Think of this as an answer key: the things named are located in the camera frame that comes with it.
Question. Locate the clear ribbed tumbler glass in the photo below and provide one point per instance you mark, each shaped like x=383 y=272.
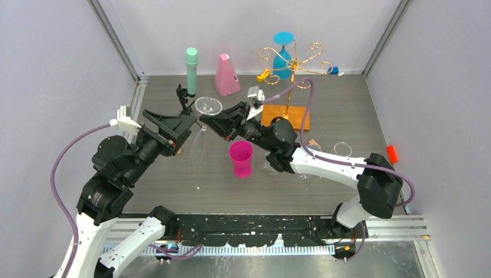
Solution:
x=267 y=166

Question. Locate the black mini tripod stand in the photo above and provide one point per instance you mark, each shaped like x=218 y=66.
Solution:
x=184 y=96

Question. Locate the yellow toy block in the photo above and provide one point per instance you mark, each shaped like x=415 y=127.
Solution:
x=261 y=78

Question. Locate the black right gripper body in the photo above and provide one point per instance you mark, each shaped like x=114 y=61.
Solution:
x=249 y=130

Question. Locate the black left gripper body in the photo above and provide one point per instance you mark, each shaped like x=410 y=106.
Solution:
x=163 y=139

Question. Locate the black base bar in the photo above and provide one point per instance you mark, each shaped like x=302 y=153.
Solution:
x=219 y=230

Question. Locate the clear flute glass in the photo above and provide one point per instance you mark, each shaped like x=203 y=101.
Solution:
x=204 y=106

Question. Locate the clear wine glass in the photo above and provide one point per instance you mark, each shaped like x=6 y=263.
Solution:
x=342 y=149
x=306 y=158

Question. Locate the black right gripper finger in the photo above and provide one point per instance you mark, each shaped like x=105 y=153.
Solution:
x=227 y=131
x=235 y=114

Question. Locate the mint green microphone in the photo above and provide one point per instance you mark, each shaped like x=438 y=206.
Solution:
x=192 y=60

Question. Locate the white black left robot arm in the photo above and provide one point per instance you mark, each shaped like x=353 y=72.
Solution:
x=118 y=165

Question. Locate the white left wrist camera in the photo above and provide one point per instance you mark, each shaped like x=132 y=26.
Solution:
x=124 y=122

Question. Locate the red block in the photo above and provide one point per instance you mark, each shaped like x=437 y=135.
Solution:
x=392 y=154

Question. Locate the gold wire wine glass rack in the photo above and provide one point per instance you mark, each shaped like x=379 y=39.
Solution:
x=294 y=114

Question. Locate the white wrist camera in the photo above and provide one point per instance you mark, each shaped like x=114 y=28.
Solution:
x=124 y=122
x=254 y=104

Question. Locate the pink wine glass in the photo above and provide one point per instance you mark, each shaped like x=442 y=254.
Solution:
x=241 y=154

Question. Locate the pink metronome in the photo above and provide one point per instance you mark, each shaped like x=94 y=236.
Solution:
x=226 y=80

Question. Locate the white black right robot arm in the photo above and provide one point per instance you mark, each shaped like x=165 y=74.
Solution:
x=373 y=178

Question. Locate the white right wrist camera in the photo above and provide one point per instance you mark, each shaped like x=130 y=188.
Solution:
x=254 y=104

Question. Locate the blue wine glass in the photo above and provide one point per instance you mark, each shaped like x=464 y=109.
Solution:
x=283 y=59

